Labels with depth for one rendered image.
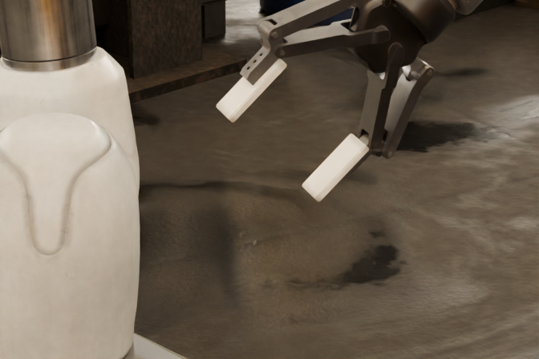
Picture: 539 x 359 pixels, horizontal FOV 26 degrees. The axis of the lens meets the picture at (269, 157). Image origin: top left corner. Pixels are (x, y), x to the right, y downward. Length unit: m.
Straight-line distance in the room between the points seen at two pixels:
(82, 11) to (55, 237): 0.28
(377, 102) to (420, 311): 1.05
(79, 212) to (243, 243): 1.33
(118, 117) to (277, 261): 1.08
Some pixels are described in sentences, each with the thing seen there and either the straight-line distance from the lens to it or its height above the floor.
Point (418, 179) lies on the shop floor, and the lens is 2.68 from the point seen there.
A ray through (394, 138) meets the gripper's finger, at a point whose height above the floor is 0.62.
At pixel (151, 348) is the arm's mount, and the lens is 1.27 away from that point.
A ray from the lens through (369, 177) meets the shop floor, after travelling 2.68.
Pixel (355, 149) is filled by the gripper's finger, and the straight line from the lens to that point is 1.11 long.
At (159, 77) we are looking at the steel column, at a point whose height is 0.03.
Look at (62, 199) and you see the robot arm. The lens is 1.04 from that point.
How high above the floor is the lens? 1.01
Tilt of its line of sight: 21 degrees down
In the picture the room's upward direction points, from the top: straight up
